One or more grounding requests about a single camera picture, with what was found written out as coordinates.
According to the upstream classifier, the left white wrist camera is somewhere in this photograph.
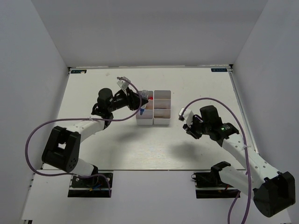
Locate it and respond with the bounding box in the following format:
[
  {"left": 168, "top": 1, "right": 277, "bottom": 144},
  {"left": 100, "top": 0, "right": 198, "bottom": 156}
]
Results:
[{"left": 117, "top": 77, "right": 130, "bottom": 91}]

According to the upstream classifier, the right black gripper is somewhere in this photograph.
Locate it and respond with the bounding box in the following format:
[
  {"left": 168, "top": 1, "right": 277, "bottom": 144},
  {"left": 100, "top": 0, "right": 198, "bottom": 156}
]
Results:
[{"left": 183, "top": 115, "right": 211, "bottom": 139}]

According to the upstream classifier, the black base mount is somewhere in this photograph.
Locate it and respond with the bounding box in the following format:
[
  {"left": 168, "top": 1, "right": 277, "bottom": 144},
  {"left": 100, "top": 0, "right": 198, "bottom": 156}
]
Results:
[
  {"left": 68, "top": 172, "right": 113, "bottom": 198},
  {"left": 191, "top": 161, "right": 239, "bottom": 199}
]

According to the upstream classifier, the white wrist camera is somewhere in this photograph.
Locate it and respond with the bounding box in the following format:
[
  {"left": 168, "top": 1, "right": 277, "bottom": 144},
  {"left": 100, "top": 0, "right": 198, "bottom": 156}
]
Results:
[
  {"left": 178, "top": 107, "right": 194, "bottom": 127},
  {"left": 117, "top": 77, "right": 130, "bottom": 91}
]

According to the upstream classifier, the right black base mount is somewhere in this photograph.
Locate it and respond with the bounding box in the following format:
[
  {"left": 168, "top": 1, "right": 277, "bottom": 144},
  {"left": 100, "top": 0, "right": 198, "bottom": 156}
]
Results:
[{"left": 191, "top": 161, "right": 239, "bottom": 199}]

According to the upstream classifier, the blue clear spray bottle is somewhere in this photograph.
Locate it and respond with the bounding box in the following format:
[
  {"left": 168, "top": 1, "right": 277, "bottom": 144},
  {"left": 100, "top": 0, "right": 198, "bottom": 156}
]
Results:
[{"left": 139, "top": 90, "right": 149, "bottom": 116}]

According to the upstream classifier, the right white compartment organizer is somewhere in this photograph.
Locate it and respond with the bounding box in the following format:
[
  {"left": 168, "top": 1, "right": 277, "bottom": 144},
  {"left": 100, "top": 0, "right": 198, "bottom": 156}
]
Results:
[{"left": 153, "top": 90, "right": 171, "bottom": 126}]

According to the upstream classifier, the left white compartment organizer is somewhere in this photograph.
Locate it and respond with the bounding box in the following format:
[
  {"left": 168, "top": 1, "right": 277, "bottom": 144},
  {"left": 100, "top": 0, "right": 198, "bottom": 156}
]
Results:
[{"left": 136, "top": 91, "right": 154, "bottom": 126}]

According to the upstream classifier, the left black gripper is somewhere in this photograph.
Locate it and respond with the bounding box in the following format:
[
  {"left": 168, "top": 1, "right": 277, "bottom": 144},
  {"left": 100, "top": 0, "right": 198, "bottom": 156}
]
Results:
[{"left": 108, "top": 87, "right": 149, "bottom": 112}]

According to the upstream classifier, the left blue table label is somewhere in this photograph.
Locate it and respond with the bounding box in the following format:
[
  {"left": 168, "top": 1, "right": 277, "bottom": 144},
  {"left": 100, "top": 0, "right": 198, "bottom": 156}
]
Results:
[{"left": 71, "top": 70, "right": 87, "bottom": 74}]

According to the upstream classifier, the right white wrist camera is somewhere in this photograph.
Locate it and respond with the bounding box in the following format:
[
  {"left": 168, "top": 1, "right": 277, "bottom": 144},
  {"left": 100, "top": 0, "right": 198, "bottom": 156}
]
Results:
[{"left": 178, "top": 107, "right": 194, "bottom": 127}]

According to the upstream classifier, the white compartment organizer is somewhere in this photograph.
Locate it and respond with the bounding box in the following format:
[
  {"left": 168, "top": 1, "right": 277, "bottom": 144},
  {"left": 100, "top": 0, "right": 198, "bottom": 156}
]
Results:
[
  {"left": 136, "top": 91, "right": 154, "bottom": 126},
  {"left": 153, "top": 90, "right": 171, "bottom": 126}
]

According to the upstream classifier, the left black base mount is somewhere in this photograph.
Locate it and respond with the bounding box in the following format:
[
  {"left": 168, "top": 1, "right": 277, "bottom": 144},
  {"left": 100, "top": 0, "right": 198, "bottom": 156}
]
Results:
[{"left": 68, "top": 172, "right": 113, "bottom": 198}]

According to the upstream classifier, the right blue table label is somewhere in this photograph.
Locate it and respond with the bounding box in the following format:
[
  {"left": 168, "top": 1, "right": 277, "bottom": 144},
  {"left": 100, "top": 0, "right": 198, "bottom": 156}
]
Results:
[{"left": 211, "top": 68, "right": 228, "bottom": 72}]

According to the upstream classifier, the blue table label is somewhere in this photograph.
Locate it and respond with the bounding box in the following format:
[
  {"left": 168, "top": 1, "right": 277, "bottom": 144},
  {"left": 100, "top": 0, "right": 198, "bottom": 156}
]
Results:
[
  {"left": 71, "top": 70, "right": 87, "bottom": 74},
  {"left": 211, "top": 68, "right": 228, "bottom": 72}
]

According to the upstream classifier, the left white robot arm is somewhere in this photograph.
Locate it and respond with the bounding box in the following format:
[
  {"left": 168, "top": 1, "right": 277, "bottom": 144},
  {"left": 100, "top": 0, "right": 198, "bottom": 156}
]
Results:
[{"left": 42, "top": 88, "right": 150, "bottom": 186}]

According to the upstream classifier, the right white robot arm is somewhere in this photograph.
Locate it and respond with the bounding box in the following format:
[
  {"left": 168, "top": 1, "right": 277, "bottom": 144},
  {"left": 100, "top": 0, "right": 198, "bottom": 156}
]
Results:
[{"left": 178, "top": 105, "right": 296, "bottom": 217}]

